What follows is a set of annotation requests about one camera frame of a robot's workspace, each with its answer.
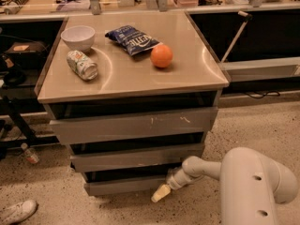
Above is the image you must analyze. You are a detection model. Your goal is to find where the blue chip bag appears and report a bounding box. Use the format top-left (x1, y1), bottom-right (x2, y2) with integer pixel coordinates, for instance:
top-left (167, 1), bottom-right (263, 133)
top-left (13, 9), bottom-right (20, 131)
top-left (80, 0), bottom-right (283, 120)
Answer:
top-left (105, 25), bottom-right (160, 56)

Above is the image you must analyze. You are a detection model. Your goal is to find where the plastic bottle on floor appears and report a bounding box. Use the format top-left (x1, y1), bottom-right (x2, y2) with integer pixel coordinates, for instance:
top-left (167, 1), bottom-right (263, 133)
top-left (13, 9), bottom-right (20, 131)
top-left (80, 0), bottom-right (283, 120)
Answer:
top-left (21, 143), bottom-right (39, 164)

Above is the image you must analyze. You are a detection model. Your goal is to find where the crushed green white can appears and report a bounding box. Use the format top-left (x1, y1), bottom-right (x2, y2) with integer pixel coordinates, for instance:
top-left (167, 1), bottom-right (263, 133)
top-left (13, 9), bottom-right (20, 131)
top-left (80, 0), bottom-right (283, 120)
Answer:
top-left (67, 51), bottom-right (98, 81)

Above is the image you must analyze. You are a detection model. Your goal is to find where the black equipment stand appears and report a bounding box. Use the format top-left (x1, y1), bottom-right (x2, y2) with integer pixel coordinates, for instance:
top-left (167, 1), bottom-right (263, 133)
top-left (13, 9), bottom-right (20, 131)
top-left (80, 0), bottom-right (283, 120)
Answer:
top-left (0, 96), bottom-right (58, 159)

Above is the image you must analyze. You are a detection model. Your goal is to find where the grey middle drawer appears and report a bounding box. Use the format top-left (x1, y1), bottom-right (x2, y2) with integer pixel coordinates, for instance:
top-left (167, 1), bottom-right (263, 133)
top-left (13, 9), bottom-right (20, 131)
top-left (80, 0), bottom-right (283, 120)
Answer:
top-left (70, 142), bottom-right (204, 173)

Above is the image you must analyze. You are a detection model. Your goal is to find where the grey bottom drawer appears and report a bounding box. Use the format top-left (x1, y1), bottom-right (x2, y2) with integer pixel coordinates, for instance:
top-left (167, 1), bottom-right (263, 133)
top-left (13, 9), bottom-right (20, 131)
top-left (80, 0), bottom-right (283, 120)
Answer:
top-left (83, 163), bottom-right (180, 196)

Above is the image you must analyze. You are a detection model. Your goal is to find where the white bowl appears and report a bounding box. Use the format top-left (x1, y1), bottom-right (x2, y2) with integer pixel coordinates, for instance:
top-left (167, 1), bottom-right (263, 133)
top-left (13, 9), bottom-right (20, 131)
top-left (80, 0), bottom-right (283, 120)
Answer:
top-left (61, 25), bottom-right (96, 52)

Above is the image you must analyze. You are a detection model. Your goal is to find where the grey drawer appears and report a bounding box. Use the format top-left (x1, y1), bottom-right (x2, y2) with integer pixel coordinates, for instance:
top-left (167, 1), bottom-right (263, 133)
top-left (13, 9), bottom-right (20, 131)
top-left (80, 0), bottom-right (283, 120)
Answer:
top-left (83, 163), bottom-right (180, 196)
top-left (70, 142), bottom-right (204, 173)
top-left (50, 107), bottom-right (218, 144)

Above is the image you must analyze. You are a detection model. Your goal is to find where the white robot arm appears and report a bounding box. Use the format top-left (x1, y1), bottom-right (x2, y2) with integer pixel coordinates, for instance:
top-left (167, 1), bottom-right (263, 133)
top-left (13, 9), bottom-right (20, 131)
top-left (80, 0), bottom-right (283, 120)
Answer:
top-left (152, 147), bottom-right (298, 225)

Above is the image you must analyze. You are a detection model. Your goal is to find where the white sneaker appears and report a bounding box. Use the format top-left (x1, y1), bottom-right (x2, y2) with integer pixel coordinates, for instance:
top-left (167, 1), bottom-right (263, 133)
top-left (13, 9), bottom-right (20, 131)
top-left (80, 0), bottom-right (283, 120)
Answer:
top-left (0, 200), bottom-right (38, 225)

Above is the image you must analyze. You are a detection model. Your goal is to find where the grey top drawer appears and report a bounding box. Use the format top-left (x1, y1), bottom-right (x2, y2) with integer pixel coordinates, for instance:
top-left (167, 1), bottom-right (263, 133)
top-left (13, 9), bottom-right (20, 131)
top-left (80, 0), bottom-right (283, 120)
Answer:
top-left (50, 107), bottom-right (218, 144)

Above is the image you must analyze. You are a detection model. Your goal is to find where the grey drawer cabinet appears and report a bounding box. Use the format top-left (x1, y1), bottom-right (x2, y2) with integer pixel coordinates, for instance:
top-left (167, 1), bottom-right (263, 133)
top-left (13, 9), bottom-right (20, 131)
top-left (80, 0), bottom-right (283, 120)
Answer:
top-left (34, 10), bottom-right (232, 198)

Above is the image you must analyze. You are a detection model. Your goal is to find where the black cable on floor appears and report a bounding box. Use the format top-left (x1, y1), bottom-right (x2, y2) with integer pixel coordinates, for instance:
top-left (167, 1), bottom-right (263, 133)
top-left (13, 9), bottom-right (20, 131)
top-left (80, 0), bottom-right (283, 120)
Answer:
top-left (243, 90), bottom-right (281, 99)

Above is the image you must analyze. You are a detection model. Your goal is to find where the black bag on shelf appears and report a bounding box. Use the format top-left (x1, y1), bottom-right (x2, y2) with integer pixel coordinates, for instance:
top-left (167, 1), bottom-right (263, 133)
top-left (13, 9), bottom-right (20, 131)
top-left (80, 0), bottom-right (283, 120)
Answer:
top-left (4, 41), bottom-right (47, 63)

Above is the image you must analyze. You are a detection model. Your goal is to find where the orange fruit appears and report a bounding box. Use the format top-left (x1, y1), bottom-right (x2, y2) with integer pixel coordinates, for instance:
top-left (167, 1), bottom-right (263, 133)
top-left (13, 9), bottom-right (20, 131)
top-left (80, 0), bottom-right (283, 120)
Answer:
top-left (150, 44), bottom-right (173, 68)

